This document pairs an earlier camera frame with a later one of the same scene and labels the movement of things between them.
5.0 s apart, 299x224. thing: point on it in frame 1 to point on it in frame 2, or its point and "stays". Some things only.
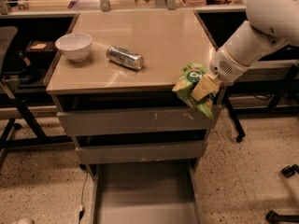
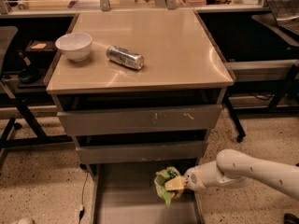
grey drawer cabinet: x=118 y=105 stays
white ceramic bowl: x=76 y=46 stays
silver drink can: x=124 y=57 stays
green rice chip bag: x=183 y=88 to x=162 y=177
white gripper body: x=224 y=64 to x=192 y=178
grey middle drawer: x=143 y=152 stays
